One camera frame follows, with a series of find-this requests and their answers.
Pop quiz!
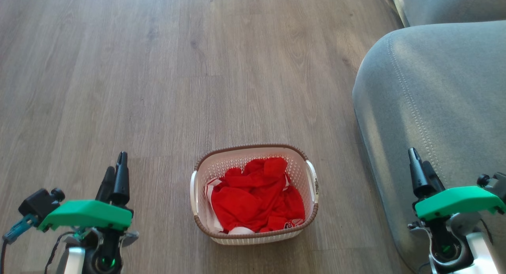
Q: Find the white plastic laundry basket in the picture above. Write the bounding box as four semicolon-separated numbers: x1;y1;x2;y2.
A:
190;144;319;245

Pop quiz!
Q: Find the grey sofa seat cushion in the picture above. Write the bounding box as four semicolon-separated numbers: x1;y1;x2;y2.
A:
389;0;506;28

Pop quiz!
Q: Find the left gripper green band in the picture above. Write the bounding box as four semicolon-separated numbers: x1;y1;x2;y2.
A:
38;151;133;244

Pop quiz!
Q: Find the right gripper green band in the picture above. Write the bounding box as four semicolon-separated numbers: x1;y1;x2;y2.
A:
408;147;506;233

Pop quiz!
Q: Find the red and white garment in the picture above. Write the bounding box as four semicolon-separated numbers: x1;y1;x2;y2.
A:
204;157;306;234

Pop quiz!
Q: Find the teal cable connector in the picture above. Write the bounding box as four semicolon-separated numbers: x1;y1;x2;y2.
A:
3;214;39;244

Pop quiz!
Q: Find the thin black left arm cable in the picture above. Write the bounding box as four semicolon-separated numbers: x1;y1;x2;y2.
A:
43;231;76;274

